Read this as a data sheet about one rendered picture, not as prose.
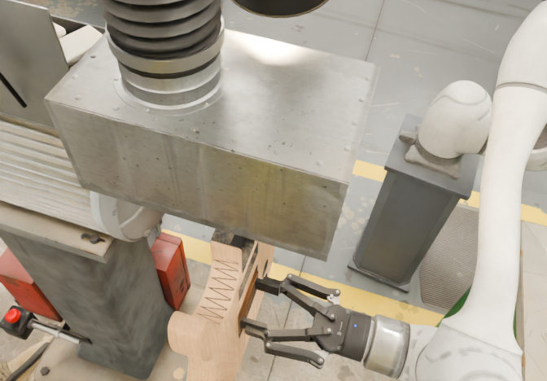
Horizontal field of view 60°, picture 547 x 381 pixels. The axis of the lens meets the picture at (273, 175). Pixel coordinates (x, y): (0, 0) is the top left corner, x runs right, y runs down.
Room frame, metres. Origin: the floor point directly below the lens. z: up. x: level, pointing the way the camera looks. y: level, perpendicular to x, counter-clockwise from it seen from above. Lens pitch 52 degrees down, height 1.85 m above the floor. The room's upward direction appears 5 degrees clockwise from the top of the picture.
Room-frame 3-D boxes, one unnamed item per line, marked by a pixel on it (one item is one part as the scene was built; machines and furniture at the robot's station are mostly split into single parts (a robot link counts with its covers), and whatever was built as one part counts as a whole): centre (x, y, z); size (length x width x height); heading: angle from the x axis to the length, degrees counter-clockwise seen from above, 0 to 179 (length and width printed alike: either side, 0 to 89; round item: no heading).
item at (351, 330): (0.30, -0.13, 1.08); 0.09 x 0.08 x 0.07; 77
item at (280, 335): (0.28, -0.06, 1.08); 0.11 x 0.01 x 0.04; 97
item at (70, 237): (0.53, 0.42, 1.11); 0.36 x 0.24 x 0.04; 76
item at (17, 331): (0.45, 0.61, 0.46); 0.25 x 0.07 x 0.08; 76
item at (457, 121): (1.07, -0.54, 0.87); 0.18 x 0.16 x 0.22; 71
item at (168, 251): (0.69, 0.38, 0.49); 0.25 x 0.12 x 0.37; 76
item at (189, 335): (0.22, 0.08, 1.26); 0.07 x 0.04 x 0.10; 167
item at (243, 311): (0.34, 0.04, 1.07); 0.10 x 0.03 x 0.05; 167
